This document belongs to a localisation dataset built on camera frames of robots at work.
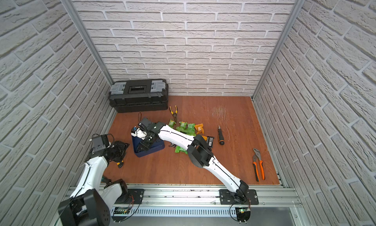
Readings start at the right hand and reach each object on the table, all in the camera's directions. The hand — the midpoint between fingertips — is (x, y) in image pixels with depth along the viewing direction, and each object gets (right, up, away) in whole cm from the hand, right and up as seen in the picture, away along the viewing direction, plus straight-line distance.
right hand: (146, 143), depth 89 cm
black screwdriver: (+48, +3, +6) cm, 49 cm away
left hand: (-9, +1, -4) cm, 10 cm away
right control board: (+54, -30, -19) cm, 65 cm away
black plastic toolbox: (-15, +31, +9) cm, 35 cm away
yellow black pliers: (+16, +18, +18) cm, 30 cm away
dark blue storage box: (+8, -1, -3) cm, 8 cm away
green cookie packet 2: (+28, +7, +11) cm, 31 cm away
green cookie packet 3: (+20, -4, +1) cm, 20 cm away
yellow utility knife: (-14, -11, -5) cm, 19 cm away
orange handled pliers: (+69, -7, -1) cm, 69 cm away
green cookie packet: (+23, +10, +12) cm, 28 cm away
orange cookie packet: (+34, +8, +11) cm, 37 cm away
